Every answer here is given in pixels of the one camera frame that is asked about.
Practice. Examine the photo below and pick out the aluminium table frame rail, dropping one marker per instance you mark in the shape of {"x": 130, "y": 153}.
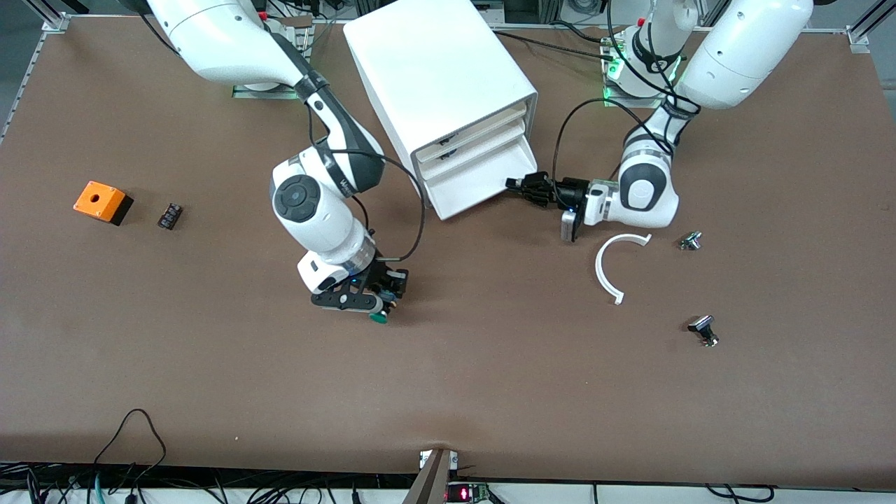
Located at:
{"x": 833, "y": 30}

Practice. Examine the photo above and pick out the green push button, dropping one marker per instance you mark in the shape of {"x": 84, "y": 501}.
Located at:
{"x": 379, "y": 318}

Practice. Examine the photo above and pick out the small metal bolt upper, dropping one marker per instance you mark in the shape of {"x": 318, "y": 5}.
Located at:
{"x": 691, "y": 241}

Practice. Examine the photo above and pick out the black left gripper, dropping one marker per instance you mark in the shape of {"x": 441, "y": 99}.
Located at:
{"x": 572, "y": 190}

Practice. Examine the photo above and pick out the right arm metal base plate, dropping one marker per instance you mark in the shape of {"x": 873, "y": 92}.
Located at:
{"x": 241, "y": 92}

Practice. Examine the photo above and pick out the orange button enclosure box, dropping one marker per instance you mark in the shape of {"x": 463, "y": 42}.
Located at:
{"x": 98, "y": 198}

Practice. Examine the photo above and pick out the white plastic drawer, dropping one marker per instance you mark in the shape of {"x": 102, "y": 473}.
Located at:
{"x": 490, "y": 130}
{"x": 490, "y": 143}
{"x": 483, "y": 182}

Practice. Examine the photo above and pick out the red LED display board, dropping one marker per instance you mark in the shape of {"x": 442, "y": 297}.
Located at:
{"x": 465, "y": 493}

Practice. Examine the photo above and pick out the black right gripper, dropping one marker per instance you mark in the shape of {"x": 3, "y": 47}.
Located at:
{"x": 379, "y": 274}

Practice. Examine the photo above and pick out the white drawer cabinet shell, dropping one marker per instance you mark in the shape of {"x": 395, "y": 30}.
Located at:
{"x": 434, "y": 63}

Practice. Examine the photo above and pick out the small black connector block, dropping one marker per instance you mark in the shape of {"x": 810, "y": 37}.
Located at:
{"x": 170, "y": 215}

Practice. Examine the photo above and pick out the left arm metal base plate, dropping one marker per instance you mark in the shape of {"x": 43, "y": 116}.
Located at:
{"x": 612, "y": 101}

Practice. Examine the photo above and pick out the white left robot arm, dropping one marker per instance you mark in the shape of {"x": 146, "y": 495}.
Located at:
{"x": 647, "y": 196}

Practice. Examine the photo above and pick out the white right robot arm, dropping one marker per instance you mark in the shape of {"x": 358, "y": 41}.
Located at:
{"x": 308, "y": 210}

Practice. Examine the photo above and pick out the white post mounting bracket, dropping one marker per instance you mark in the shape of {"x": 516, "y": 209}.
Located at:
{"x": 423, "y": 460}

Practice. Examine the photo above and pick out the brown camera post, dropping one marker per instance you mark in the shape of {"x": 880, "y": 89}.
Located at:
{"x": 430, "y": 483}

